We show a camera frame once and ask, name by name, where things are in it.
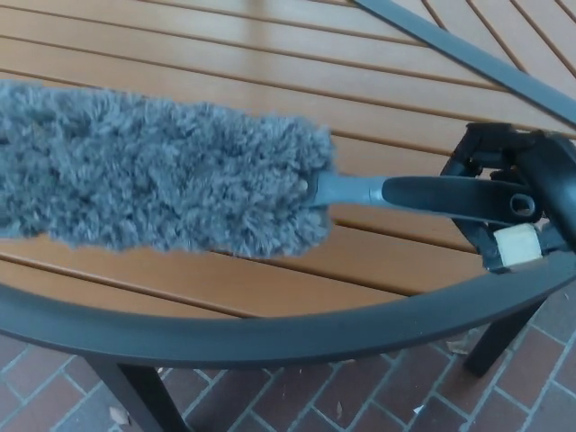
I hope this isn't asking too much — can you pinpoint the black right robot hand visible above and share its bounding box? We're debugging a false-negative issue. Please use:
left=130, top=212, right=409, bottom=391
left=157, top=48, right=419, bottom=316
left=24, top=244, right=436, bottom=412
left=438, top=121, right=576, bottom=275

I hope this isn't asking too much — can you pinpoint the grey fluffy microfiber duster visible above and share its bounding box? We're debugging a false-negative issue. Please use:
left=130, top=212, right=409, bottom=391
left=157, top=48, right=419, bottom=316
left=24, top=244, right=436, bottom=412
left=0, top=79, right=539, bottom=260

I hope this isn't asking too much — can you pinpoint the round wooden slat table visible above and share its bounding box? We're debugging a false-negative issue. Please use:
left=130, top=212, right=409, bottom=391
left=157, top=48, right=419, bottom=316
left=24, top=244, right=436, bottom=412
left=0, top=0, right=576, bottom=432

